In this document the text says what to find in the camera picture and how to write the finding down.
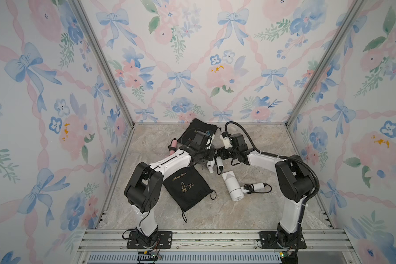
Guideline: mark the white hair dryer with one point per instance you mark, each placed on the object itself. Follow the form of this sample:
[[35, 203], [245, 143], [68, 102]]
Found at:
[[216, 165], [238, 192]]

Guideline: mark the black pouch in front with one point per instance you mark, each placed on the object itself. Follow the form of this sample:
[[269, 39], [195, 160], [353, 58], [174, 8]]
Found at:
[[187, 187]]

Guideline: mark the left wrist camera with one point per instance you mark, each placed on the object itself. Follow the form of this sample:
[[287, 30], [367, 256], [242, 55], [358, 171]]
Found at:
[[210, 138]]

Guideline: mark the aluminium front rail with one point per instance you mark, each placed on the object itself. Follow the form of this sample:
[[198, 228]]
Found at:
[[320, 246]]

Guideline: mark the black pouch at back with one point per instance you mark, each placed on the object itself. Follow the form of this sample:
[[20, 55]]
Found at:
[[196, 126]]

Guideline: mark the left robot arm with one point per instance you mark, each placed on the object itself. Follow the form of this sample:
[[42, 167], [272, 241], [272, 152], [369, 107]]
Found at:
[[144, 187]]

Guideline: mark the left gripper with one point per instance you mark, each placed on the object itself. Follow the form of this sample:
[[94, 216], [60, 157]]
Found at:
[[211, 152]]

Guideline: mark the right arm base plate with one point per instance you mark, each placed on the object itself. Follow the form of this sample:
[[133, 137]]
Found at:
[[280, 241]]

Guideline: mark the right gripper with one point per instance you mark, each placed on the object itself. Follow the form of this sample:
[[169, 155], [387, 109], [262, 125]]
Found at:
[[220, 153]]

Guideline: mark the pink hair dryer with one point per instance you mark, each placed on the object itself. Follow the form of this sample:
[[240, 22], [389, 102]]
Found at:
[[172, 147]]

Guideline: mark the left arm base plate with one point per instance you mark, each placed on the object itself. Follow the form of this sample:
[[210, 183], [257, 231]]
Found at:
[[157, 240]]

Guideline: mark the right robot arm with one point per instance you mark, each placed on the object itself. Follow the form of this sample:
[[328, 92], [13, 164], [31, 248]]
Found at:
[[297, 182]]

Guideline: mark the black pouch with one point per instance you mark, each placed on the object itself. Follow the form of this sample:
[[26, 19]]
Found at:
[[196, 126], [187, 187]]

